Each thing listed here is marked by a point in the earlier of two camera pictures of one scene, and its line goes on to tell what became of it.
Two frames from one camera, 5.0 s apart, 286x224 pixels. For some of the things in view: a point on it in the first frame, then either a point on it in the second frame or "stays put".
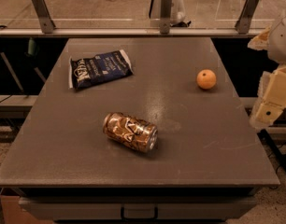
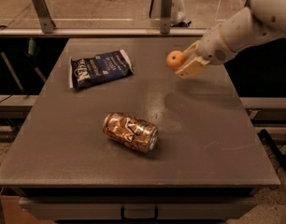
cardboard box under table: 14,214 stays put
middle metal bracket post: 165,11 stays put
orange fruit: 206,78 -> 175,59
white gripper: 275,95 -> 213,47
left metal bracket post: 46,22 stays put
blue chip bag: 96,70 stays put
